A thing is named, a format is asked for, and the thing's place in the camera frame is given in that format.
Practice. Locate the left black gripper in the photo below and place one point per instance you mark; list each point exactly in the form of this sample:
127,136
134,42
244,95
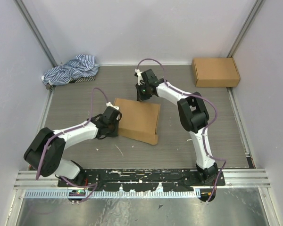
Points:
115,133

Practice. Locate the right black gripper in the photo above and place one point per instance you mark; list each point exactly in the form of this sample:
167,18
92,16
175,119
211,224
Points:
140,98

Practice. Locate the brown cardboard box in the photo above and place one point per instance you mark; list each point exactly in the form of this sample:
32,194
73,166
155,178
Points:
215,72
139,120

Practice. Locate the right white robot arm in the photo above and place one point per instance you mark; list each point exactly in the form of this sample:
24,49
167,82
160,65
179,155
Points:
193,117

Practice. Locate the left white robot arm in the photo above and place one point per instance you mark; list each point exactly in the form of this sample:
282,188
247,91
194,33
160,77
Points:
45,152

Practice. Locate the folded brown cardboard box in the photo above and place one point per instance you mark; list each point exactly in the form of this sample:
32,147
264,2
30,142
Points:
215,72

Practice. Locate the blue striped cloth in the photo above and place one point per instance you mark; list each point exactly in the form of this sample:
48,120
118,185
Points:
79,69

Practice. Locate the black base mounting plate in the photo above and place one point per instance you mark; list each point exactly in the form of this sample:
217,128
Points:
142,180

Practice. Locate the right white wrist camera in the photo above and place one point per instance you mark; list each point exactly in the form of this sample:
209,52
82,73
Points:
138,74

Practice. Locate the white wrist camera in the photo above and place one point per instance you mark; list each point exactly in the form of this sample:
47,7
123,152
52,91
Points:
138,74
109,104

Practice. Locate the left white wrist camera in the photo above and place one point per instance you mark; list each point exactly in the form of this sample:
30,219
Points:
109,104

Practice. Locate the slotted cable duct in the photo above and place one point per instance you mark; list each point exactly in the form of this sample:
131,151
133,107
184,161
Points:
65,193

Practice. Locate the aluminium front rail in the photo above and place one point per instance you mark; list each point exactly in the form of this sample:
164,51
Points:
233,178

